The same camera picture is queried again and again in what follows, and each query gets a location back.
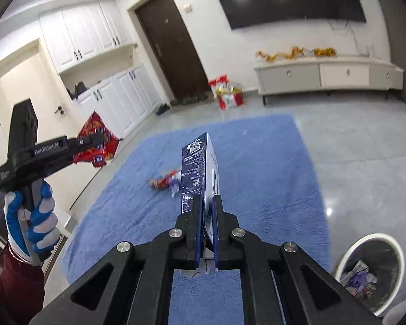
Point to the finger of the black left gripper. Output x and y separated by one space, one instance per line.
90 141

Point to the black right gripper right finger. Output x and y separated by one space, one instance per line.
281 284

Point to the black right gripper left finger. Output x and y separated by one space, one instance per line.
131 286

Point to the red snack bag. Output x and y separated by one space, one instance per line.
98 157

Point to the white printed paper packet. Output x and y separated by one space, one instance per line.
200 176

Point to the purple wrapper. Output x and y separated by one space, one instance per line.
359 281

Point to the white round trash bin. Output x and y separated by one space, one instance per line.
385 258

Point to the blue white gloved left hand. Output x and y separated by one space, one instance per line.
32 234

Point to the white lower shoe cabinet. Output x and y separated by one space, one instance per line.
123 100

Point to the cream interior door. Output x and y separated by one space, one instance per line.
27 77

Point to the red crumpled wrapper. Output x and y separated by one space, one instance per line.
171 181

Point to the blue shaggy rug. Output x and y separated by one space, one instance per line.
266 178

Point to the dark red left sleeve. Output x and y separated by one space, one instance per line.
21 290

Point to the dark brown entrance door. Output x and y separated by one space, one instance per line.
173 47

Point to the shoes on door mat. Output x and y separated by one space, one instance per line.
186 101

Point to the red white gift bag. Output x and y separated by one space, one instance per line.
227 93

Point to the white TV cabinet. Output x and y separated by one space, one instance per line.
311 74

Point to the yellow dragon garland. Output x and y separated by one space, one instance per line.
295 53

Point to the white upper wall cabinets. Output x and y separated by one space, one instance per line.
76 34

